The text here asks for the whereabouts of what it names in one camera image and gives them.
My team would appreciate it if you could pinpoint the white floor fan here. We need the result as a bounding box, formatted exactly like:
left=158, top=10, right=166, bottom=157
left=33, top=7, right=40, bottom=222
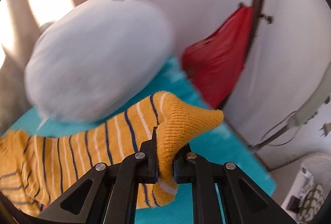
left=251, top=66, right=330, bottom=223

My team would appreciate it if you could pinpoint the red fabric bag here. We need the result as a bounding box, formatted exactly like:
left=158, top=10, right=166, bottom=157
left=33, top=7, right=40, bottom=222
left=181, top=5, right=253, bottom=108

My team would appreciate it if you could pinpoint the light blue plush pillow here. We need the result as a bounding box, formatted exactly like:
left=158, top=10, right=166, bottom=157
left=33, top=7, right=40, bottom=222
left=25, top=0, right=174, bottom=122

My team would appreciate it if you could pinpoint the teal cartoon fleece blanket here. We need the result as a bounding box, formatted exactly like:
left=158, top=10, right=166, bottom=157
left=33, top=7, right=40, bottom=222
left=5, top=56, right=276, bottom=223

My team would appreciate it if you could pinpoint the yellow striped knit sweater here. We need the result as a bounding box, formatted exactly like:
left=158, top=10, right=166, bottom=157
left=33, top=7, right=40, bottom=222
left=1, top=91, right=223, bottom=216

